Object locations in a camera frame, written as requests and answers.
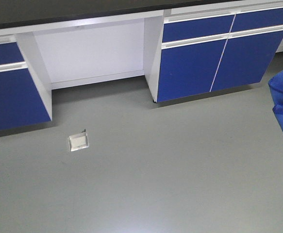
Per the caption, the blue cabinet right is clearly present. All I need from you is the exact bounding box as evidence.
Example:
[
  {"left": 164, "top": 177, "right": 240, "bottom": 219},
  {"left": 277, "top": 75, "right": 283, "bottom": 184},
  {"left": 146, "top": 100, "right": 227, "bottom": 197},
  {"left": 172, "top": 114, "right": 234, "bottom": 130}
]
[{"left": 143, "top": 0, "right": 283, "bottom": 102}]

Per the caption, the blue cabinet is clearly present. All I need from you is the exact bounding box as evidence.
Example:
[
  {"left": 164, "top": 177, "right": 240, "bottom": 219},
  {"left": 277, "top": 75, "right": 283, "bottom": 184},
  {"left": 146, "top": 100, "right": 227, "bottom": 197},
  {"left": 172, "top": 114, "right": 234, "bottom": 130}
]
[
  {"left": 0, "top": 33, "right": 52, "bottom": 131},
  {"left": 143, "top": 0, "right": 283, "bottom": 102}
]

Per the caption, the silver floor outlet box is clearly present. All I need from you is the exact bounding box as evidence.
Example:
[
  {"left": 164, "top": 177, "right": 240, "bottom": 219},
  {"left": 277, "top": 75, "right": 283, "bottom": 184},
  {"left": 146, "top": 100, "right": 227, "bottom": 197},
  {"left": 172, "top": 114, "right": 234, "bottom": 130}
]
[{"left": 68, "top": 129, "right": 90, "bottom": 152}]

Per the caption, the blue cabinet left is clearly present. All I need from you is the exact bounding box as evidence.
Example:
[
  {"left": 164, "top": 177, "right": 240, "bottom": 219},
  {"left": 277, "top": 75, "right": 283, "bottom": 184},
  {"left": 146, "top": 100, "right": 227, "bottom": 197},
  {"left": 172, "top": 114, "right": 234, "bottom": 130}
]
[{"left": 0, "top": 33, "right": 52, "bottom": 131}]

